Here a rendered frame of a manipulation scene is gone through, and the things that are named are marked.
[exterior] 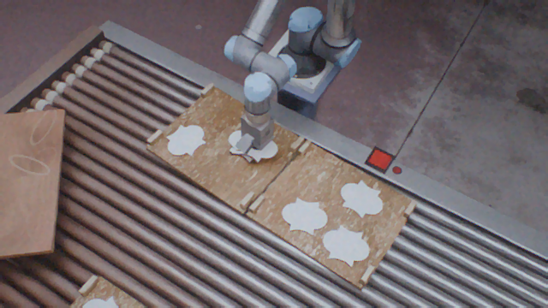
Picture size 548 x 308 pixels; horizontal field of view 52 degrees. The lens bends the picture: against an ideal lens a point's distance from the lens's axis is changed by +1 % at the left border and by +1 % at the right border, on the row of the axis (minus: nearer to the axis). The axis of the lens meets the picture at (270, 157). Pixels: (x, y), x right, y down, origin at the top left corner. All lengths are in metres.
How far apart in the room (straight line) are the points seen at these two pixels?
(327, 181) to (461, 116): 1.68
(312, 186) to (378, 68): 1.79
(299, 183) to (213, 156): 0.30
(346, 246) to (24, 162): 0.99
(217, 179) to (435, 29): 2.35
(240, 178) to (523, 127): 2.04
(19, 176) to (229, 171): 0.63
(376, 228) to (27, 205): 1.02
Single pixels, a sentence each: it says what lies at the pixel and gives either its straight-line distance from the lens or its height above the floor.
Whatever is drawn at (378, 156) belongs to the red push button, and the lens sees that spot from 1.88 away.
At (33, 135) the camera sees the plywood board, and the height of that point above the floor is 1.04.
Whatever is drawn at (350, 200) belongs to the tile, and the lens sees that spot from 1.75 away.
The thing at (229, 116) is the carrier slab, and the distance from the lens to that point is 1.92.
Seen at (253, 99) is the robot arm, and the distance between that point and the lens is 1.56.
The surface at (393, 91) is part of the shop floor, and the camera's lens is 3.35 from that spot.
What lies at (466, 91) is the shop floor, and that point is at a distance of 3.48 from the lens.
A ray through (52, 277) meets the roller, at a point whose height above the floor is 0.92.
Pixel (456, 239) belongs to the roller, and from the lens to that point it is 1.80.
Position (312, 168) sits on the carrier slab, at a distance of 1.80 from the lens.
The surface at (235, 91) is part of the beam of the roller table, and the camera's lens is 2.03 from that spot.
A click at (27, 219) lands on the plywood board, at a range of 1.70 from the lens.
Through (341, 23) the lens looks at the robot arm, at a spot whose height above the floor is 1.23.
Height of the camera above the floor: 2.43
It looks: 55 degrees down
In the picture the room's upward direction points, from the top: 2 degrees clockwise
